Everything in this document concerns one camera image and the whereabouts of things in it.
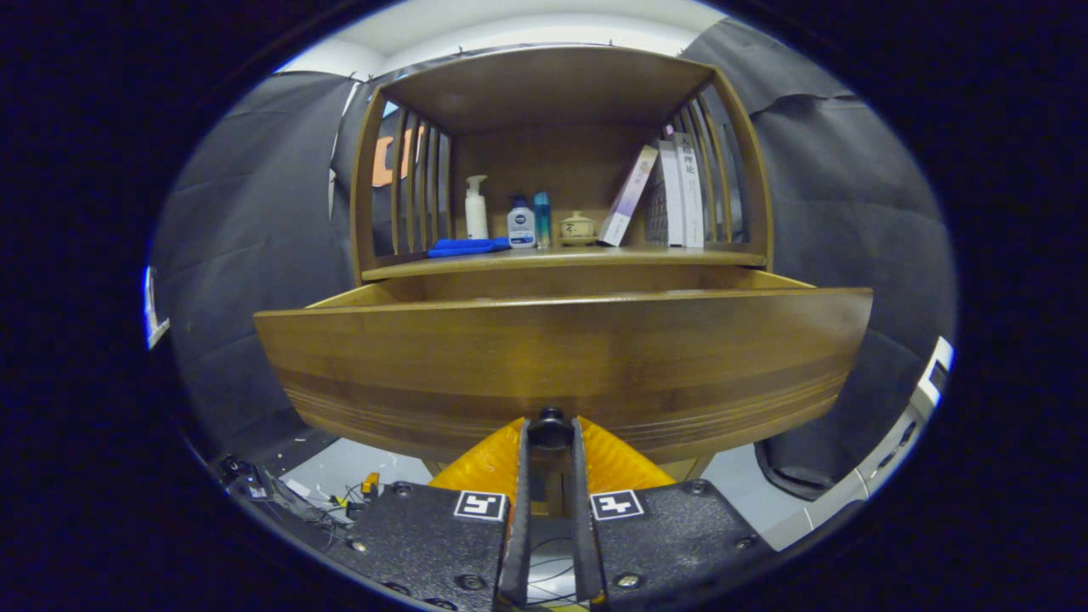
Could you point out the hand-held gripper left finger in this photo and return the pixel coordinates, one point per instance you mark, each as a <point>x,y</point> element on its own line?
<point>517,510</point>

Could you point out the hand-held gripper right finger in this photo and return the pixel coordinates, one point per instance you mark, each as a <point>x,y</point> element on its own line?
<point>582,510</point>

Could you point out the brown wooden drawer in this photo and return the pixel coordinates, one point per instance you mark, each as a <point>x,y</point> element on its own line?
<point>552,357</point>

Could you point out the wooden countertop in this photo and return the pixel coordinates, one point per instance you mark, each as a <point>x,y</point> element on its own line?
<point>595,255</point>

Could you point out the brown wooden cabinet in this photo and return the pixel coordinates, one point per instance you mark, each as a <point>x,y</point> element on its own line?
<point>552,93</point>

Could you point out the blue folded cloth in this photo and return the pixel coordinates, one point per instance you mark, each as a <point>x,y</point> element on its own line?
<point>463,247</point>

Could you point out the beige lidded tea cup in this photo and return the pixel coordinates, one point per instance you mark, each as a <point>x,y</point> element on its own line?
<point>577,229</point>

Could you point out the white bottle blue cap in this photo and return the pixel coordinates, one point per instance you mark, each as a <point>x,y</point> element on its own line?
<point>521,228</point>

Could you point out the slim teal bottle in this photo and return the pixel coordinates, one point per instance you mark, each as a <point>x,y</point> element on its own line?
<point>541,221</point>

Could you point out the white pump bottle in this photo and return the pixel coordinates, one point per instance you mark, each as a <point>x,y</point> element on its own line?
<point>477,217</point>

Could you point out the purple cover book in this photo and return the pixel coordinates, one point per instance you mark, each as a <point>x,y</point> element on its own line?
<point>627,197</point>

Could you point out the white spine book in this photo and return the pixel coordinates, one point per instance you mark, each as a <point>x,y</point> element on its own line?
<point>690,195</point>

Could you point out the white box with black slot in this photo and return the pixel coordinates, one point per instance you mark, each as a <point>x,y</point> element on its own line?
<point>931,382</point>

